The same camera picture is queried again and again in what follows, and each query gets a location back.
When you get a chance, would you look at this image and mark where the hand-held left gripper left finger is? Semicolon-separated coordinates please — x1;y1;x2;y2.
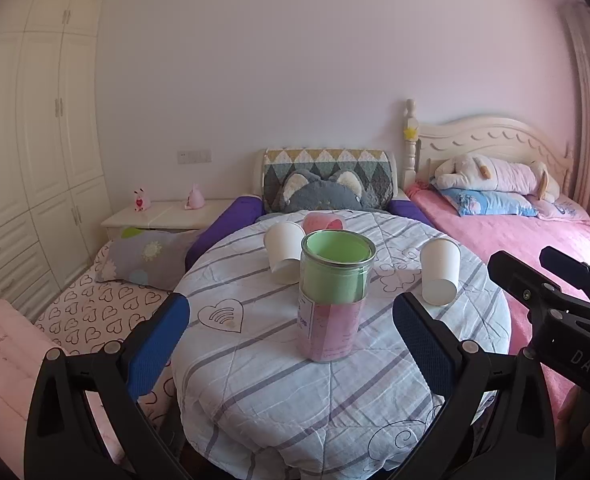
25;292;192;480

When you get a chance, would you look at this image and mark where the cream carved bed headboard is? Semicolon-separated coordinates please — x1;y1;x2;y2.
403;98;576;197

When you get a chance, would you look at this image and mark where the pale pink pillow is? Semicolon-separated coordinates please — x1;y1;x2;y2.
524;194;590;224

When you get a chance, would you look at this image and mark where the cream wardrobe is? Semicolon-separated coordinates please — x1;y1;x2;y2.
0;0;106;333

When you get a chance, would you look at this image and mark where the heart print bedsheet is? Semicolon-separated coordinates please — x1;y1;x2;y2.
34;239;188;423

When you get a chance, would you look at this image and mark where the striped white tablecloth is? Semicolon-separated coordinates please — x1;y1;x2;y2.
172;208;513;480

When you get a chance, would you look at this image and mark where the cream nightstand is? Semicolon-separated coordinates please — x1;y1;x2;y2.
101;199;236;241

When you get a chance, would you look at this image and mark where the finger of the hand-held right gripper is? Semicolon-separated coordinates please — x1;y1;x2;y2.
488;250;576;322
539;246;590;307

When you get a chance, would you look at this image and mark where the white paper cup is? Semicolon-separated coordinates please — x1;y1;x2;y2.
264;221;306;285
419;238;462;307

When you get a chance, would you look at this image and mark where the glass jar with coloured paper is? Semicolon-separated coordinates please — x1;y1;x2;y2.
300;230;376;364

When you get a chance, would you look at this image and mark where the pink cone toy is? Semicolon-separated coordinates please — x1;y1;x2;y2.
184;183;206;210

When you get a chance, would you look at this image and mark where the patchwork quilted headboard cover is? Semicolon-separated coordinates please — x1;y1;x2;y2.
263;147;394;213

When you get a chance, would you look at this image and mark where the pink bedspread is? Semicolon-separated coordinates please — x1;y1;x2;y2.
406;182;590;413

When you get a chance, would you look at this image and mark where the blue cartoon pillow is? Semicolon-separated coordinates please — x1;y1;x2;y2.
437;188;539;219

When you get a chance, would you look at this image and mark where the grey cat cushion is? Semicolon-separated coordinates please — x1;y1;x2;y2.
280;170;364;214

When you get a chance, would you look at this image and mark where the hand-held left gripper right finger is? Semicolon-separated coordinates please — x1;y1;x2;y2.
392;292;558;480

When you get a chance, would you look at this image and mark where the white pink plush toy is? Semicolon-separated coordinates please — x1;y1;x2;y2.
433;154;561;201

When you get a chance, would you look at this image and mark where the grey flower pillow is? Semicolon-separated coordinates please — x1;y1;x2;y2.
94;226;202;292

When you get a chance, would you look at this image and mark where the purple bed bumper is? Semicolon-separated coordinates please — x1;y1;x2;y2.
185;197;266;272
389;199;432;227

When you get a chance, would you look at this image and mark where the folded pink blanket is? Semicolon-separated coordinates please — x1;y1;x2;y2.
0;299;126;467

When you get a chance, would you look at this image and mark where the pink plastic cup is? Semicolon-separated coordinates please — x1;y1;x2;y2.
302;212;346;234

